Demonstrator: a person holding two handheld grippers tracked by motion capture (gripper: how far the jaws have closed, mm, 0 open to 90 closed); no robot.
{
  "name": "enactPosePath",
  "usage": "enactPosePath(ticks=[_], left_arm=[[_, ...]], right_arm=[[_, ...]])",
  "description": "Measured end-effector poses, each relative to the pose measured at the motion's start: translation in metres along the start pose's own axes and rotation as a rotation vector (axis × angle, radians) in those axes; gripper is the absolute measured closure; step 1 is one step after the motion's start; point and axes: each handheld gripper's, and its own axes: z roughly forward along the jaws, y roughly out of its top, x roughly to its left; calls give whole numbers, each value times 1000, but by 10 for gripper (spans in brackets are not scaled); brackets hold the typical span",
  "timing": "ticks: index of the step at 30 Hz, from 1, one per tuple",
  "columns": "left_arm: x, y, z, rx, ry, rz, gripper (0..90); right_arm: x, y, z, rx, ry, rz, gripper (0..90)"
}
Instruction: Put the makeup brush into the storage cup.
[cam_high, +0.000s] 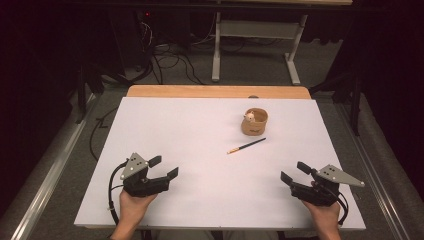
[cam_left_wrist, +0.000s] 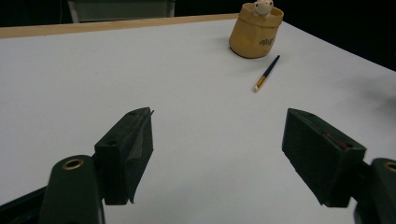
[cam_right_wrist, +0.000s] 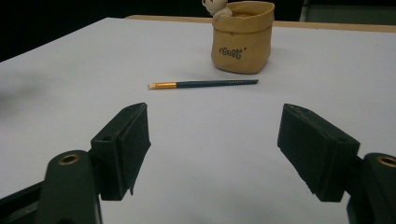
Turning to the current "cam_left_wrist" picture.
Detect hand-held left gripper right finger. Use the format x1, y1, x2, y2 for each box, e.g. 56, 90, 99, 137
281, 107, 367, 208

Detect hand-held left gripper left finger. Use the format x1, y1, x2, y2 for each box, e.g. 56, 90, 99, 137
93, 106, 155, 206

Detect black-handled makeup brush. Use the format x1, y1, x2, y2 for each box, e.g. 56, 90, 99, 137
253, 54, 281, 93

